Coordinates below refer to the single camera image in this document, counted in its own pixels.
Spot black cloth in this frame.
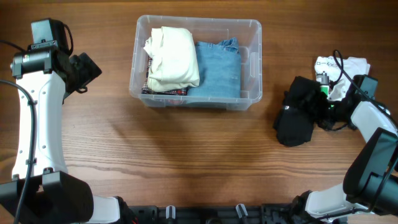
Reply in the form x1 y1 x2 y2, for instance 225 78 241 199
273 76 328 147

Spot red navy plaid shirt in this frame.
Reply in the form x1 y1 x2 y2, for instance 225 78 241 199
141 57 188 96

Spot cream cloth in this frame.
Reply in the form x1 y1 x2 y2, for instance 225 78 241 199
144 26 200 92

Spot blue denim jeans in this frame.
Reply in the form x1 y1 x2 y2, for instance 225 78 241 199
187 37 242 98

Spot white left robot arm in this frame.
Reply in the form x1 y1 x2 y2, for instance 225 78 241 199
1 47 123 223

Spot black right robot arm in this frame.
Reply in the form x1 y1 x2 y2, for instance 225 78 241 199
289 99 397 223

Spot clear plastic storage container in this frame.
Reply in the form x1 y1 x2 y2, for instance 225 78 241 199
129 15 262 111

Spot folded white printed t-shirt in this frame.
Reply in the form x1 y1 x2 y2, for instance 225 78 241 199
314 55 371 103

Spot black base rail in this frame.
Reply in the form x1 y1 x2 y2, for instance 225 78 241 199
129 204 294 224

